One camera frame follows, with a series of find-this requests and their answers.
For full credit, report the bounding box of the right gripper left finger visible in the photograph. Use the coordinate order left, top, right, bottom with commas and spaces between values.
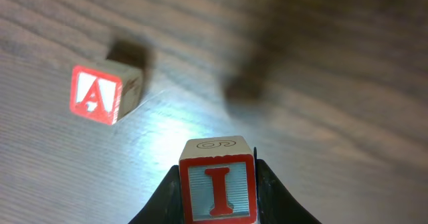
128, 165, 184, 224

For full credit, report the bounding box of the red A block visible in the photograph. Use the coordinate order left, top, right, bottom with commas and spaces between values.
70, 60, 144, 125

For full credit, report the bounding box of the red I block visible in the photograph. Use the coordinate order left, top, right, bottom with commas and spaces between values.
179, 136, 257, 224

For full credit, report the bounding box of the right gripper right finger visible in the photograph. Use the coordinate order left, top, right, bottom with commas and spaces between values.
253, 147, 321, 224

